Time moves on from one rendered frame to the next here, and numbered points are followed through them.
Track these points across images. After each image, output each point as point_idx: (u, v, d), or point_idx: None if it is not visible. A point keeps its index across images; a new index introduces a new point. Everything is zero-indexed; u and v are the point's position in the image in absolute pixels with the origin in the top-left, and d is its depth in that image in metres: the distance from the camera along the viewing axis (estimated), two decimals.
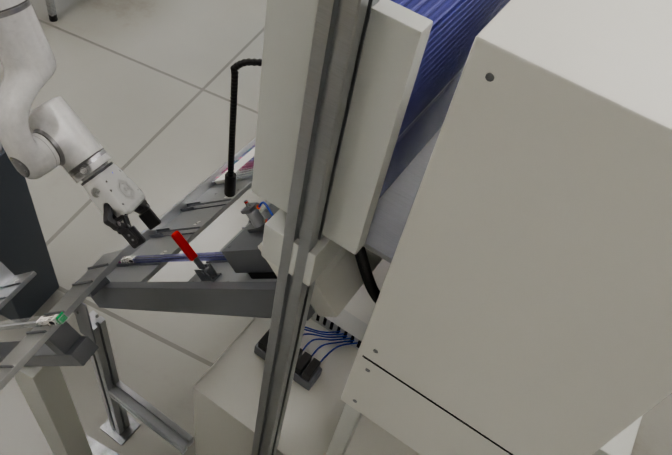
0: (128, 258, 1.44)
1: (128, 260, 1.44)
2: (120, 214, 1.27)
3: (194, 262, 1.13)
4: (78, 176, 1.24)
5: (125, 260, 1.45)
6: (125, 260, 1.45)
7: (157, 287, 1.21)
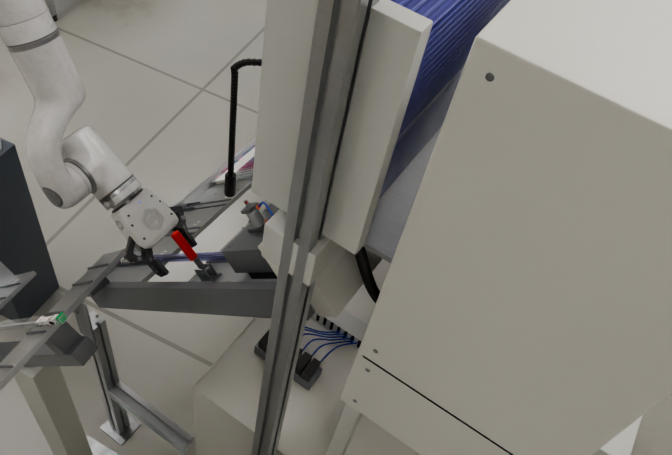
0: None
1: (128, 260, 1.44)
2: None
3: (194, 262, 1.13)
4: (105, 207, 1.25)
5: (125, 260, 1.45)
6: (125, 260, 1.45)
7: (157, 287, 1.21)
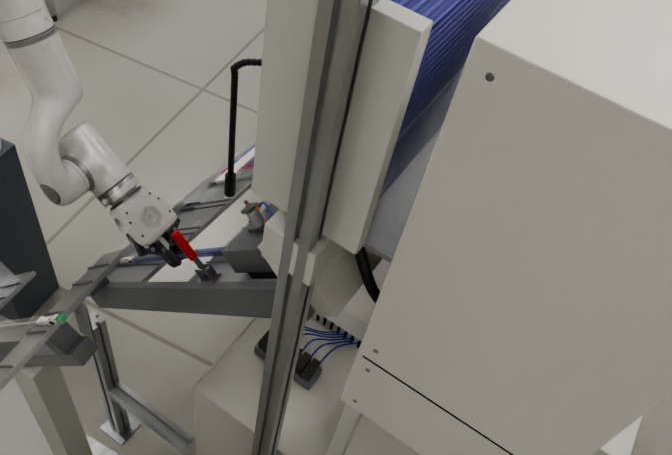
0: (127, 259, 1.44)
1: (127, 261, 1.44)
2: None
3: (194, 262, 1.13)
4: (103, 204, 1.25)
5: (124, 261, 1.45)
6: (124, 261, 1.45)
7: (157, 287, 1.21)
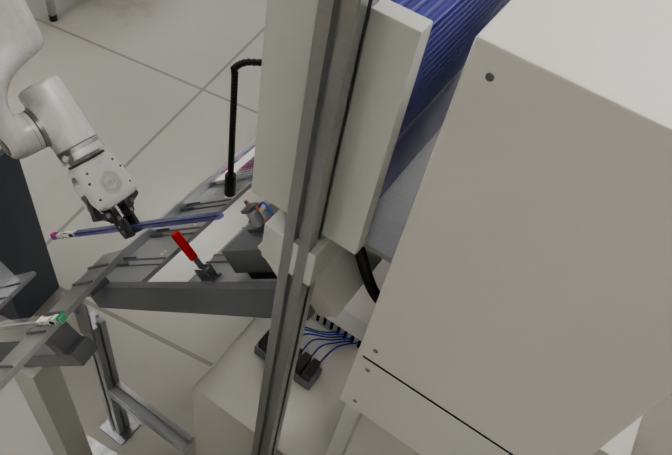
0: (67, 233, 1.37)
1: (67, 235, 1.37)
2: None
3: (194, 262, 1.13)
4: (62, 162, 1.20)
5: (63, 235, 1.38)
6: (63, 235, 1.38)
7: (157, 287, 1.21)
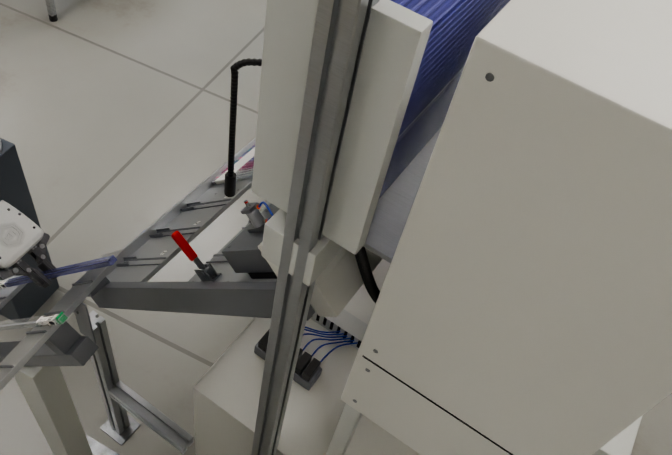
0: (0, 283, 1.32)
1: (0, 286, 1.32)
2: None
3: (194, 262, 1.13)
4: None
5: None
6: None
7: (157, 287, 1.21)
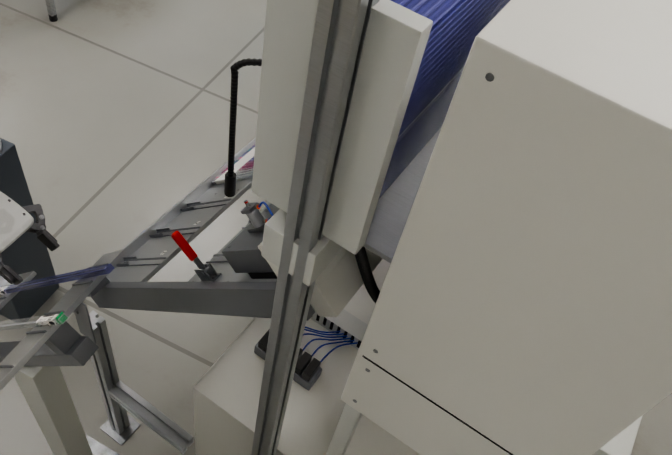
0: (0, 290, 1.35)
1: (0, 292, 1.35)
2: None
3: (194, 262, 1.13)
4: None
5: None
6: None
7: (157, 287, 1.21)
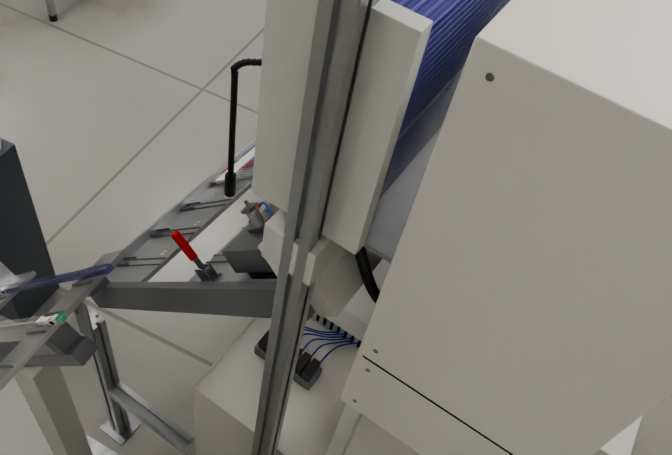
0: (0, 290, 1.35)
1: (0, 292, 1.35)
2: None
3: (194, 262, 1.13)
4: None
5: None
6: None
7: (157, 287, 1.21)
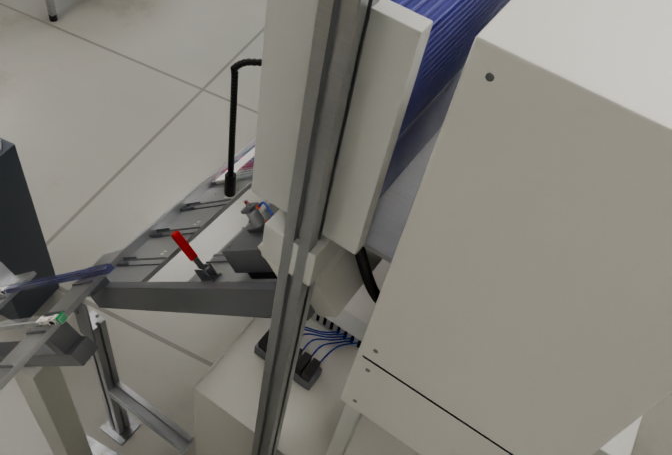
0: (0, 290, 1.35)
1: (0, 292, 1.35)
2: None
3: (194, 262, 1.13)
4: None
5: None
6: None
7: (157, 287, 1.21)
